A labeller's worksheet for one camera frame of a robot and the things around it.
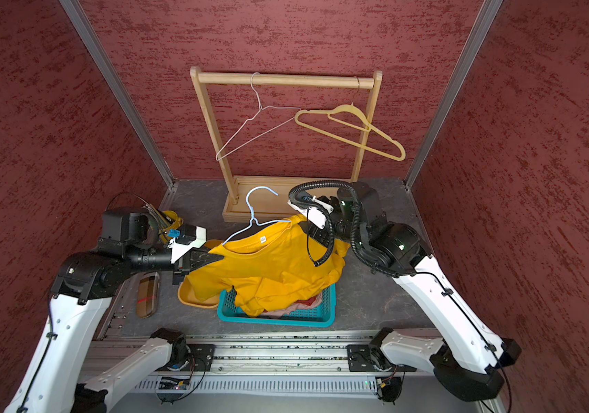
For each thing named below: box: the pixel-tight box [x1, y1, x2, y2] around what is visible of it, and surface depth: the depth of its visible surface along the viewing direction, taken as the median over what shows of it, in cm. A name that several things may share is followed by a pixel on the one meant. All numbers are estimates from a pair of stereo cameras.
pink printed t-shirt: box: [260, 300, 318, 319], surface depth 82 cm
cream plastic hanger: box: [294, 104, 406, 161], surface depth 80 cm
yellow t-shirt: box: [186, 215, 351, 316], surface depth 73 cm
